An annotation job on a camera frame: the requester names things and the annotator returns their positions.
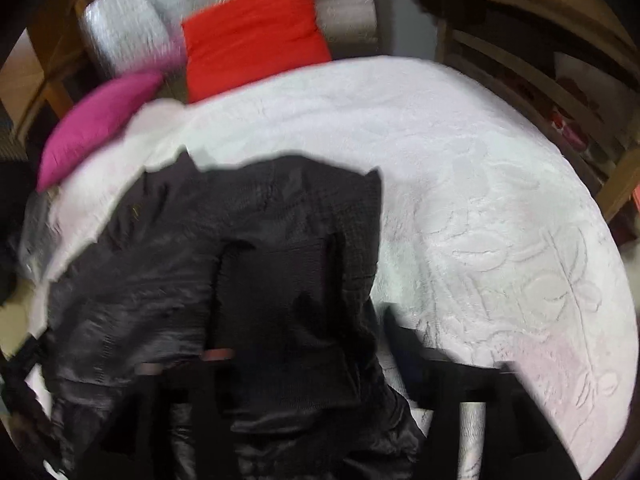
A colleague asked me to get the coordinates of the pink pillow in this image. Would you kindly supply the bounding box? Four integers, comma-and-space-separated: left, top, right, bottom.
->
37, 72, 166, 191

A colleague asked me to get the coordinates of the silver foil insulation mat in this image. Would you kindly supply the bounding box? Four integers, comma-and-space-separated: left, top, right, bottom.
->
82, 0, 376, 81

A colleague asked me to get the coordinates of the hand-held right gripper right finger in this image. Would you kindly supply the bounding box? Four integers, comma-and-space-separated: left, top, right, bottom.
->
382, 305, 581, 480

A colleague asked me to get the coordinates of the wooden table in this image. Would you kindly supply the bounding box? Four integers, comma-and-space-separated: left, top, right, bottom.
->
377, 0, 640, 223

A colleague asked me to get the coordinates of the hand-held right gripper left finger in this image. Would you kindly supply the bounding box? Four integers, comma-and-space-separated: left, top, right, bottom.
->
100, 347, 241, 480

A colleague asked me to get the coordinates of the red pillow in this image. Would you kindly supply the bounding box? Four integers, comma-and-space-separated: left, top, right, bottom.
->
181, 0, 333, 103

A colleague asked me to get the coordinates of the white embossed blanket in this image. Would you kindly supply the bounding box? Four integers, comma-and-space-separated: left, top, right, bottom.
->
22, 55, 638, 480

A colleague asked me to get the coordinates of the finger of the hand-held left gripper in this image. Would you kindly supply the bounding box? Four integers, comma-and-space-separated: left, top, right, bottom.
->
0, 337, 68, 480

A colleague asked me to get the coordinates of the cream leather sofa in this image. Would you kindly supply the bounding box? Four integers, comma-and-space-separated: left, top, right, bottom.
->
0, 285, 36, 356

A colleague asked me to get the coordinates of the black quilted jacket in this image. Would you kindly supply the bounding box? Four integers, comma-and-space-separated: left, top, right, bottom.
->
30, 150, 426, 480

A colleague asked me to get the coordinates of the grey clothing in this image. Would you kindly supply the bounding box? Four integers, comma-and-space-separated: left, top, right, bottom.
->
20, 195, 71, 281

